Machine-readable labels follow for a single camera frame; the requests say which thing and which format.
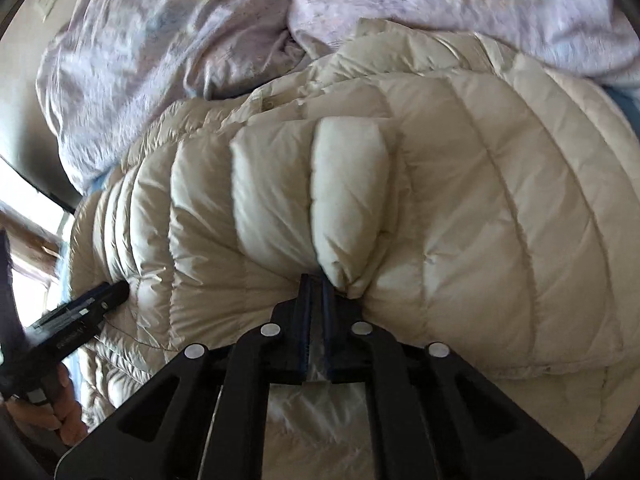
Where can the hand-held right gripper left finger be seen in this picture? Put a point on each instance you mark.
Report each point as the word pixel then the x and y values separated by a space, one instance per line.
pixel 304 330

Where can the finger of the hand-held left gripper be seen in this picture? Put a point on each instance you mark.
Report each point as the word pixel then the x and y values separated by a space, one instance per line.
pixel 107 296

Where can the person's left hand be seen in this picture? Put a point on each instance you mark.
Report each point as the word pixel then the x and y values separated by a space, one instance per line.
pixel 67 412

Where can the window with wooden frame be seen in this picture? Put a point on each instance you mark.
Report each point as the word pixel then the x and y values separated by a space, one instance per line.
pixel 30 260

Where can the cream quilted down jacket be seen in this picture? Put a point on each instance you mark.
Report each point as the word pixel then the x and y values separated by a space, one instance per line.
pixel 450 170

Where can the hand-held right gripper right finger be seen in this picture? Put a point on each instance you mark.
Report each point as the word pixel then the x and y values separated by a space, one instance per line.
pixel 327 330

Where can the lilac patterned duvet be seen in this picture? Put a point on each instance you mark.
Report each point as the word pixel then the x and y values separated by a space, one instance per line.
pixel 150 70
pixel 450 5

